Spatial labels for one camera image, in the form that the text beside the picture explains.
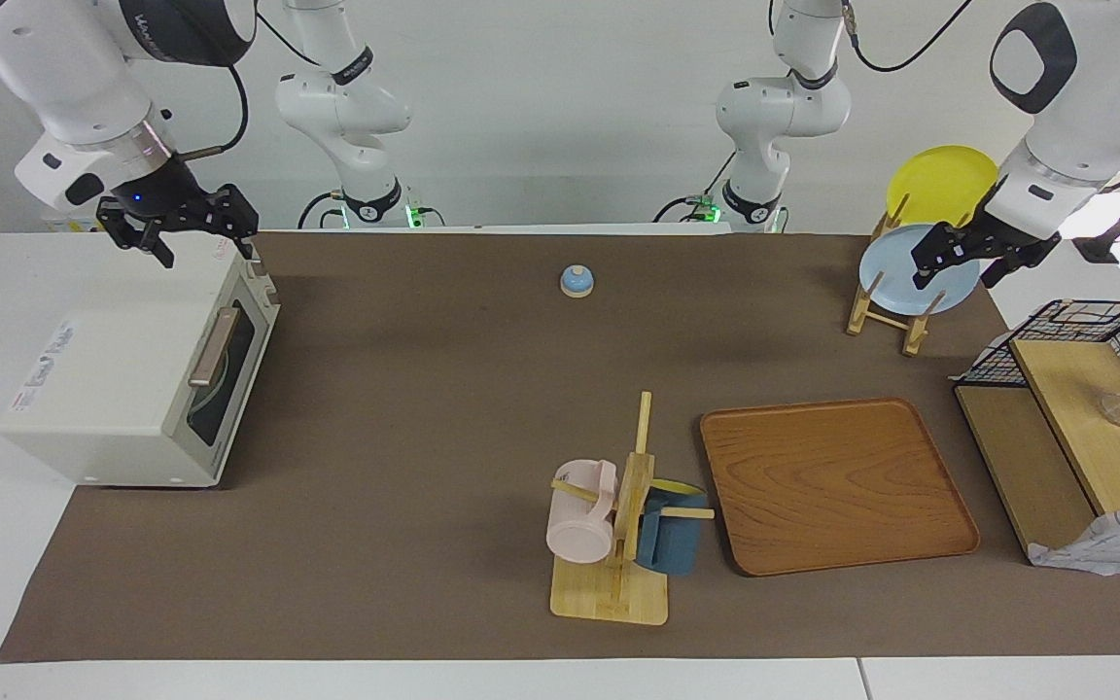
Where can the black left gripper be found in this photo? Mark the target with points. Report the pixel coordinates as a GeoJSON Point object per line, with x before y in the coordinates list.
{"type": "Point", "coordinates": [1002, 233]}

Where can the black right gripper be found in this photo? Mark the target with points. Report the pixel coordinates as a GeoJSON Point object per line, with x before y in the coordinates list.
{"type": "Point", "coordinates": [147, 199]}

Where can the pale green plate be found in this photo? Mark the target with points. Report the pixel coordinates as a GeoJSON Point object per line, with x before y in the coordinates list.
{"type": "Point", "coordinates": [205, 399]}

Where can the white toaster oven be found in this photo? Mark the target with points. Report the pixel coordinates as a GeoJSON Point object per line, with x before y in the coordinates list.
{"type": "Point", "coordinates": [103, 389]}

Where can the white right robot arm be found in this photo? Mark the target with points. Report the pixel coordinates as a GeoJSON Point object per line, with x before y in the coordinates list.
{"type": "Point", "coordinates": [35, 58]}

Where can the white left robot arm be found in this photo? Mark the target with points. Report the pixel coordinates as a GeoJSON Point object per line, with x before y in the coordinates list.
{"type": "Point", "coordinates": [1085, 87]}

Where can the light blue plate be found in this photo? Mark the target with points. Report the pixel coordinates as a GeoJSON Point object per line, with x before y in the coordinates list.
{"type": "Point", "coordinates": [895, 272]}

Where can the yellow plate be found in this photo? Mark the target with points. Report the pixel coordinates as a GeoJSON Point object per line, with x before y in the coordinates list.
{"type": "Point", "coordinates": [939, 185]}

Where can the wooden plate rack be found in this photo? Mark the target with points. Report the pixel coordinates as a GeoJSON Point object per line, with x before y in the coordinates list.
{"type": "Point", "coordinates": [913, 335]}

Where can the wooden cabinet box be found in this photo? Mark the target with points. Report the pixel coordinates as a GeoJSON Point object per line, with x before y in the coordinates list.
{"type": "Point", "coordinates": [1085, 437]}

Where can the brown wooden tray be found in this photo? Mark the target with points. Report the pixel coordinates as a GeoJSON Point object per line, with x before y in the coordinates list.
{"type": "Point", "coordinates": [832, 486]}

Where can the large brown table mat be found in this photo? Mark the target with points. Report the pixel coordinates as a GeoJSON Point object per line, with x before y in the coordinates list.
{"type": "Point", "coordinates": [424, 437]}

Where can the blue bell with wooden knob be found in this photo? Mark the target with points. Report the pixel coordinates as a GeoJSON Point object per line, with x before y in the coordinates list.
{"type": "Point", "coordinates": [577, 282]}

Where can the dark blue mug yellow inside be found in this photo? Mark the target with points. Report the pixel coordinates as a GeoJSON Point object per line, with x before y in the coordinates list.
{"type": "Point", "coordinates": [672, 544]}

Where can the pink mug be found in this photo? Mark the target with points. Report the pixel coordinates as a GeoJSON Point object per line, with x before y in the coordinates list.
{"type": "Point", "coordinates": [579, 525]}

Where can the wooden mug tree stand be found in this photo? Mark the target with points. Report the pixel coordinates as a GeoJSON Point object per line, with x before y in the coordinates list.
{"type": "Point", "coordinates": [609, 595]}

